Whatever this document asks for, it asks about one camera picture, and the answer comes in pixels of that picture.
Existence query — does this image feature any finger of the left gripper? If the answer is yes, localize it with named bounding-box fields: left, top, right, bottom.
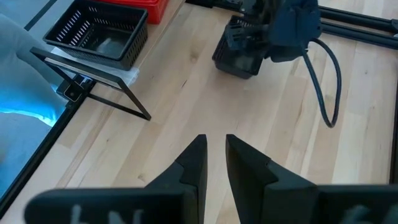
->
left=224, top=17, right=270, bottom=52

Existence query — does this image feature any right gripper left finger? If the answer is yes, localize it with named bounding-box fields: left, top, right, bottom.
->
left=144, top=133, right=208, bottom=224

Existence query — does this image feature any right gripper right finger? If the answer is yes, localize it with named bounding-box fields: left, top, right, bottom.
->
left=225, top=133, right=320, bottom=224

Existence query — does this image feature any black plastic basket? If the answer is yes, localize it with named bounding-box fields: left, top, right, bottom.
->
left=211, top=14, right=271, bottom=80
left=42, top=0, right=149, bottom=71

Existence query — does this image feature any red plastic basket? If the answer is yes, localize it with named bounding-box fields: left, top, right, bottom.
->
left=93, top=0, right=170, bottom=25

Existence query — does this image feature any black metal frame shelf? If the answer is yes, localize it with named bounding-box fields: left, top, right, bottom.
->
left=30, top=46, right=152, bottom=121

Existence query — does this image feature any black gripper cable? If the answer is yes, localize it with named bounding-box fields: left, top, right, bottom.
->
left=300, top=37, right=343, bottom=129

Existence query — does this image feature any black table-level camera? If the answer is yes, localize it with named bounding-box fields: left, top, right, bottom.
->
left=55, top=74, right=95, bottom=103

